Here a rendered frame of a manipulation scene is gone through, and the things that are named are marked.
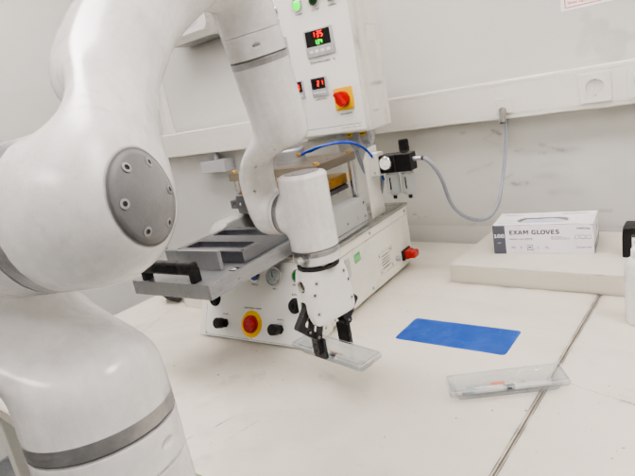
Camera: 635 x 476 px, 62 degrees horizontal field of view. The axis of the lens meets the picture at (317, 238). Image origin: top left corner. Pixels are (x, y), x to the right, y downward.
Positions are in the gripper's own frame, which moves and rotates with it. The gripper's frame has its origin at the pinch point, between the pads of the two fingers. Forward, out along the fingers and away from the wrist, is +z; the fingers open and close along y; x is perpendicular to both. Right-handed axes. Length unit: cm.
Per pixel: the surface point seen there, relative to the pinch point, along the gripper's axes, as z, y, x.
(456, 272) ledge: 4.9, 48.2, 5.1
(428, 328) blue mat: 7.5, 24.0, -3.1
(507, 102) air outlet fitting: -33, 76, 2
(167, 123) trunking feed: -43, 57, 151
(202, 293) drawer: -12.7, -14.7, 16.3
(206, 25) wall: -74, 56, 103
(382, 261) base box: 0.4, 38.9, 20.9
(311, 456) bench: 7.6, -18.3, -11.9
